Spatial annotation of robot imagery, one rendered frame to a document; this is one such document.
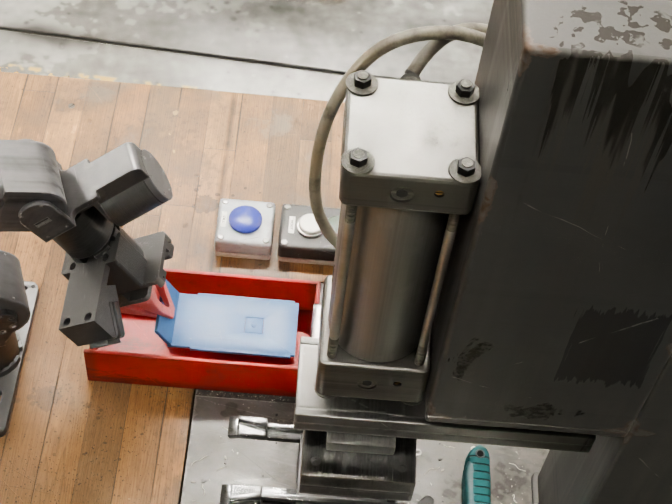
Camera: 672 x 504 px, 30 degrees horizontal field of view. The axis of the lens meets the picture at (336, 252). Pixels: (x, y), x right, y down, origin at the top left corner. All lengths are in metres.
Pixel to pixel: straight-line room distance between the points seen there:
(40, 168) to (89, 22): 1.91
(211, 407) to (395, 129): 0.64
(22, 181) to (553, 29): 0.62
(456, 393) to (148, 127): 0.78
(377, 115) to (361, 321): 0.19
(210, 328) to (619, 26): 0.78
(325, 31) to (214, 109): 1.45
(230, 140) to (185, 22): 1.48
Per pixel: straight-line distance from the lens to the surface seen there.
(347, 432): 1.10
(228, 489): 1.26
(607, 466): 1.11
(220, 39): 3.06
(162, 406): 1.41
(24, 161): 1.22
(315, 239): 1.50
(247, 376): 1.38
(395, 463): 1.11
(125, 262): 1.28
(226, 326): 1.40
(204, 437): 1.39
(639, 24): 0.73
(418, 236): 0.87
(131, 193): 1.24
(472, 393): 0.99
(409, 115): 0.84
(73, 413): 1.41
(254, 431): 1.29
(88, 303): 1.26
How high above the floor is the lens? 2.12
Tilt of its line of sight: 53 degrees down
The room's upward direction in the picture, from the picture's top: 7 degrees clockwise
